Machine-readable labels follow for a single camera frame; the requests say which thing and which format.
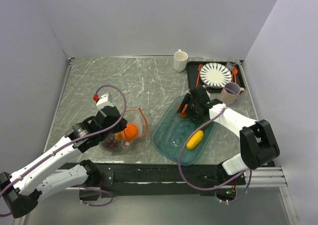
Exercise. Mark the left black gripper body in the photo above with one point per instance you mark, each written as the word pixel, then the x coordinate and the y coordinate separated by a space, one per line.
pixel 119 126

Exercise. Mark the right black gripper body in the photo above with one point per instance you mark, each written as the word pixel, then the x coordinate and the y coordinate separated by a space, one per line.
pixel 193 112

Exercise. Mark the textured orange tangerine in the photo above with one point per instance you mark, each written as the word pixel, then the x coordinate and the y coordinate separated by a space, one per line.
pixel 182 112

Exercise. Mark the yellow pear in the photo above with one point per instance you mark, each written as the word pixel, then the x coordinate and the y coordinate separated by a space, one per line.
pixel 119 136

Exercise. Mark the dark red grape bunch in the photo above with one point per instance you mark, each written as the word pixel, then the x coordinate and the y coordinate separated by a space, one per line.
pixel 110 143

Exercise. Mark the smooth orange persimmon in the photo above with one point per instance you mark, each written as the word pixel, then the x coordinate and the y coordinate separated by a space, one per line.
pixel 130 132

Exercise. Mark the clear zip top bag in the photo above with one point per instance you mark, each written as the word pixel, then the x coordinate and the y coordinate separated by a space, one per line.
pixel 136 117

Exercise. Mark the yellow corn cob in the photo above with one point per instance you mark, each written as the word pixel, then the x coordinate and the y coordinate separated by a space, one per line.
pixel 195 140

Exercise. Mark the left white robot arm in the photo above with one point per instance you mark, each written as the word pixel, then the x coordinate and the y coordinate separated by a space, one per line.
pixel 23 189

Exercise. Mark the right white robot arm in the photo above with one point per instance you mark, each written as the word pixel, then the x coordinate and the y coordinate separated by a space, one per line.
pixel 258 144

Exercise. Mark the black serving tray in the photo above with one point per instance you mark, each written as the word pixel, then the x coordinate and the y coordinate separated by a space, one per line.
pixel 192 72

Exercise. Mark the beige mug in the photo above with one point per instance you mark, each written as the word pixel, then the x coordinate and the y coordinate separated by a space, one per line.
pixel 231 92

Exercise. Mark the striped white plate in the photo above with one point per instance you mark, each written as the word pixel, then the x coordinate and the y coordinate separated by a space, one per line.
pixel 215 74

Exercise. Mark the orange plastic fork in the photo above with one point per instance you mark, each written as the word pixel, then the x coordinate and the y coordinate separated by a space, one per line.
pixel 198 76

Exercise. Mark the orange plastic spoon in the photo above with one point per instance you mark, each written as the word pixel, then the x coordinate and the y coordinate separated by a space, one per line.
pixel 234 73

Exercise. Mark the white ceramic mug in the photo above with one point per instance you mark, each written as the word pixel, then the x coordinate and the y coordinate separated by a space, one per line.
pixel 180 60

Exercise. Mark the clear drinking glass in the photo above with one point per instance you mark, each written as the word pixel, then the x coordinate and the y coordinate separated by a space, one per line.
pixel 231 63

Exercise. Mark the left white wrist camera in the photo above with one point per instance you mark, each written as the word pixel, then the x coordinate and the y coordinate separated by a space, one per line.
pixel 102 101

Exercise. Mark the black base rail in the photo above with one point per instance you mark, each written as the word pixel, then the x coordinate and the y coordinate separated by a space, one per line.
pixel 161 179

